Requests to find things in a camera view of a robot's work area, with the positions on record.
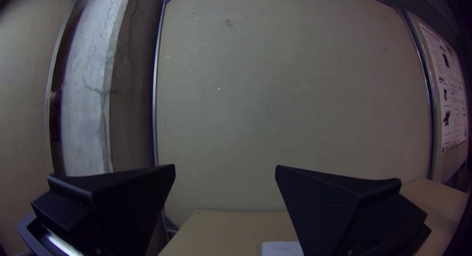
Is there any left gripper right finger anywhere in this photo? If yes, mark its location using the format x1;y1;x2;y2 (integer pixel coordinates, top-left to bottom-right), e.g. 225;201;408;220
274;164;432;256

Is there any light grey t-shirt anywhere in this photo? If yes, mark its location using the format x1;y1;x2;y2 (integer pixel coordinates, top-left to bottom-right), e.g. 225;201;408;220
261;241;305;256

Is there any white printed poster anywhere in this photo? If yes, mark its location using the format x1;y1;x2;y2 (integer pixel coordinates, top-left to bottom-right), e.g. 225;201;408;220
417;21;470;154

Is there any grey metal frame post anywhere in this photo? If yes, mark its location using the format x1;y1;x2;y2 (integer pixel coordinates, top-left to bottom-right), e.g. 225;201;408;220
403;8;440;181

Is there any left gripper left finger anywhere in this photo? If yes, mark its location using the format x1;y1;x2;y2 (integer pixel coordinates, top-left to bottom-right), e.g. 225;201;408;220
30;164;177;256

